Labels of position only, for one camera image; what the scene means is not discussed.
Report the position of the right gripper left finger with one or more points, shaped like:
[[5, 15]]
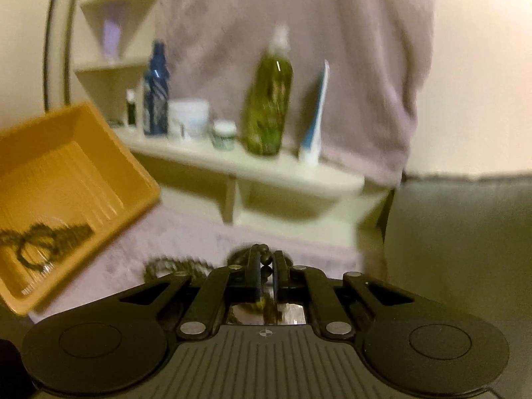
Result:
[[238, 282]]

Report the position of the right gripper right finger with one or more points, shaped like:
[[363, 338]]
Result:
[[311, 288]]

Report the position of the silver face wristwatch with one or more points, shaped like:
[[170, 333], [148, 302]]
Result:
[[266, 310]]

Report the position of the orange plastic tray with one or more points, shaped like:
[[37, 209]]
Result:
[[68, 186]]

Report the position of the mauve towel on bed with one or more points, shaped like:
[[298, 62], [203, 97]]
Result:
[[165, 233]]

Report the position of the cream corner shelf unit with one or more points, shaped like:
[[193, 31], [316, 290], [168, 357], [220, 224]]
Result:
[[279, 196]]

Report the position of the blue white tube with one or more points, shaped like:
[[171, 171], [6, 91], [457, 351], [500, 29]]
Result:
[[311, 144]]

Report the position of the small green white jar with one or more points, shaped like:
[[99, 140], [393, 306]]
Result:
[[223, 134]]

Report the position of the grey green pillow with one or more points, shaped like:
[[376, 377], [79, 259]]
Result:
[[467, 244]]

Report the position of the white cream jar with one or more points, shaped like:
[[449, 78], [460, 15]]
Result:
[[188, 119]]

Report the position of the green olive spray bottle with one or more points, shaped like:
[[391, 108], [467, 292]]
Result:
[[268, 101]]

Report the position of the blue spray bottle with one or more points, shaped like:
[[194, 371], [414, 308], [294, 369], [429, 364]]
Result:
[[156, 93]]

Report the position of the black white lip balm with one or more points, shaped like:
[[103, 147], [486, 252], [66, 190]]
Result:
[[131, 107]]

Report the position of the mauve hanging towel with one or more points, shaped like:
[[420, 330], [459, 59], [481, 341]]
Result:
[[378, 52]]

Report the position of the lavender tube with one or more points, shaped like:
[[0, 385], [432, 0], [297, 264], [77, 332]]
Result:
[[111, 38]]

